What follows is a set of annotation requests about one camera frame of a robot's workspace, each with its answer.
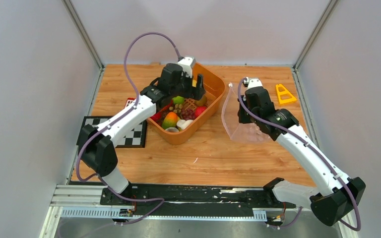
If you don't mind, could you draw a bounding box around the green apple toy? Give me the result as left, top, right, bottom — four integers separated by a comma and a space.
172, 96, 185, 105

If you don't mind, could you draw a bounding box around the clear zip top bag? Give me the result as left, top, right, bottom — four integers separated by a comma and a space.
221, 82, 270, 144

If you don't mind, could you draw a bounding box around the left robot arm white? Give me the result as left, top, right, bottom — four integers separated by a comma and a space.
77, 57, 205, 205

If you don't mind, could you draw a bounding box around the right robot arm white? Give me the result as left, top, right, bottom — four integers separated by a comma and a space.
238, 86, 366, 231

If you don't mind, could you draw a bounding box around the orange plastic basket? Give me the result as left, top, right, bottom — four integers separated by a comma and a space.
147, 63, 225, 145

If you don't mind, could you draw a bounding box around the red strawberry toy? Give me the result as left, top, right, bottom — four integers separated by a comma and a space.
194, 106, 207, 118

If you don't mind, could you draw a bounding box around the purple grapes toy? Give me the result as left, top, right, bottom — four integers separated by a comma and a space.
181, 109, 195, 120

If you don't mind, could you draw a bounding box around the brown longan cluster toy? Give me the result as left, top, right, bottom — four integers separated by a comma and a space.
169, 104, 183, 114

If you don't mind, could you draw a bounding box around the white mushroom toy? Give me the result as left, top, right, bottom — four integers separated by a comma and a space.
176, 119, 193, 131

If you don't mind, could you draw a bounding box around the orange green mango toy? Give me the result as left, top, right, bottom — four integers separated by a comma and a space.
162, 112, 179, 129

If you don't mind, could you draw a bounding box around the red chili pepper toy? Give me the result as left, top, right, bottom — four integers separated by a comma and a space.
150, 101, 173, 122

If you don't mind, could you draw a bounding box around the red white block toy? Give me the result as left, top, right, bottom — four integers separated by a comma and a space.
124, 98, 135, 108

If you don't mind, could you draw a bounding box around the white garlic toy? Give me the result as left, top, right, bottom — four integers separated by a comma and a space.
165, 127, 179, 133

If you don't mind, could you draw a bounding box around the checkerboard calibration board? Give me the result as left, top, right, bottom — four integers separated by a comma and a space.
80, 116, 148, 148

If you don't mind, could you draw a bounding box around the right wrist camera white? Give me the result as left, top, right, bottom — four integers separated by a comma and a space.
243, 77, 263, 89

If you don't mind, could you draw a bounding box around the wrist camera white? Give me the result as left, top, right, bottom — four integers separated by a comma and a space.
178, 56, 196, 78
243, 77, 263, 89

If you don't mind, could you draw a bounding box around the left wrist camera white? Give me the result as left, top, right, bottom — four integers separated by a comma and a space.
178, 56, 196, 78

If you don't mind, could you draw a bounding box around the yellow triangle bracket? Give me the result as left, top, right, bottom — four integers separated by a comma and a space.
275, 84, 297, 106

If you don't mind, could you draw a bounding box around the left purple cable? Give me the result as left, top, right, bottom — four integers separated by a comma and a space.
75, 32, 182, 226

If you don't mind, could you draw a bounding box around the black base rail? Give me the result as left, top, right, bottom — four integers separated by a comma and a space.
100, 183, 290, 218

